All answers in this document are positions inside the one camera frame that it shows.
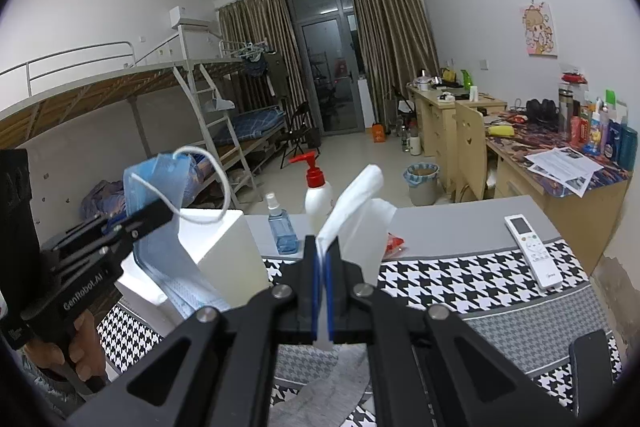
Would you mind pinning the glass balcony door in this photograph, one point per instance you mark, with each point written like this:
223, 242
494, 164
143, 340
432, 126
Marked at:
325, 57

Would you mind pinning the white pump bottle red cap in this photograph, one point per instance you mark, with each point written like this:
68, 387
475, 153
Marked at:
320, 199

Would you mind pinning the printed paper sheets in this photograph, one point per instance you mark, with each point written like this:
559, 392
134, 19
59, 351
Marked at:
565, 167

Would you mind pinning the white tissue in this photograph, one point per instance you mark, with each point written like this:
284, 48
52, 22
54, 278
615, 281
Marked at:
350, 207

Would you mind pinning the blue checked bedding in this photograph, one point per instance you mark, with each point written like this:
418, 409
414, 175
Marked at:
260, 122

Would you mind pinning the blue patterned quilt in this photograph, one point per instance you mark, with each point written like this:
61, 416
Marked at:
105, 202

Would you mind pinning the black folding chair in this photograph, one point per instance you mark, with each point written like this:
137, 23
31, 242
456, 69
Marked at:
299, 132

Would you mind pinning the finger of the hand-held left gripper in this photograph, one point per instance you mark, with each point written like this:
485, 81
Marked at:
75, 234
150, 217

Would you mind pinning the white remote control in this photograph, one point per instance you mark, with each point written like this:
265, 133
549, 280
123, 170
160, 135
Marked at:
532, 252

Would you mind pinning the blue spray bottle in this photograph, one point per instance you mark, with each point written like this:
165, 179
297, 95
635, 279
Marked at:
282, 232

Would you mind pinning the person's left hand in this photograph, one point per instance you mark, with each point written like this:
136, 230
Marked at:
87, 347

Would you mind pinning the hanging dark clothes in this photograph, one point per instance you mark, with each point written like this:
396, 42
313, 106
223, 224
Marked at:
257, 66

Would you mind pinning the bottles on floor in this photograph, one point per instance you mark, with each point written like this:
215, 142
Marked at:
410, 139

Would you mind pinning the white air conditioner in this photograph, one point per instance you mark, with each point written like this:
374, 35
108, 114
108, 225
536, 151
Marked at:
190, 16

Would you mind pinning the person's left forearm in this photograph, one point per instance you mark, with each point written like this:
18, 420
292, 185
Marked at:
45, 392

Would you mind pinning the white bed ladder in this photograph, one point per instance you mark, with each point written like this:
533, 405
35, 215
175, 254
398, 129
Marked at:
220, 132

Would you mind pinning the brown curtain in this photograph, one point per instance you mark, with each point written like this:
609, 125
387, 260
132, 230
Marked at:
250, 32
390, 32

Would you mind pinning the small wooden desk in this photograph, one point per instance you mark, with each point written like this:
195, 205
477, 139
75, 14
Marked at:
435, 122

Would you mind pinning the white storage box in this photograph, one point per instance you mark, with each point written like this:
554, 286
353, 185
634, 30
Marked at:
230, 257

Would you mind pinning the wooden chair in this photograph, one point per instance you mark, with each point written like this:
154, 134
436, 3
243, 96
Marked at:
470, 147

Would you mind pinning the cartoon wall poster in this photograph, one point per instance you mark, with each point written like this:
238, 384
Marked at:
539, 29

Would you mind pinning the yellow cloth on desk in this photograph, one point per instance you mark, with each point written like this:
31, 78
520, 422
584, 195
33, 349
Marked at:
501, 130

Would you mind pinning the grey trash bin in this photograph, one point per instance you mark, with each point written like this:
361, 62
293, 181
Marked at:
421, 187

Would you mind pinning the blue face mask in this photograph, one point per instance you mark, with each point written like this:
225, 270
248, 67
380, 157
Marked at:
160, 262

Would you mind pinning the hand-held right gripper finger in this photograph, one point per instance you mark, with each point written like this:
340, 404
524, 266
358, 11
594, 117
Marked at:
316, 292
328, 302

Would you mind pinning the black headphones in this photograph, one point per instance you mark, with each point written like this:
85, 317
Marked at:
541, 111

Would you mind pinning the row of toiletry bottles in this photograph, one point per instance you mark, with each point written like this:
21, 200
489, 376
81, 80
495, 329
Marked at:
595, 132

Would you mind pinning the red snack packet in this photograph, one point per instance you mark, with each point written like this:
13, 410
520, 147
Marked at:
395, 244

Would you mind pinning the white metal bunk bed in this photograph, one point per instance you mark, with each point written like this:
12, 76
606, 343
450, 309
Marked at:
90, 92

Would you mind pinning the wooden desk patterned top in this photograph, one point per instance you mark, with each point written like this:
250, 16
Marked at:
565, 217

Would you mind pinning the houndstooth table mat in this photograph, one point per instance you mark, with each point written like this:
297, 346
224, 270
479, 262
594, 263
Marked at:
450, 277

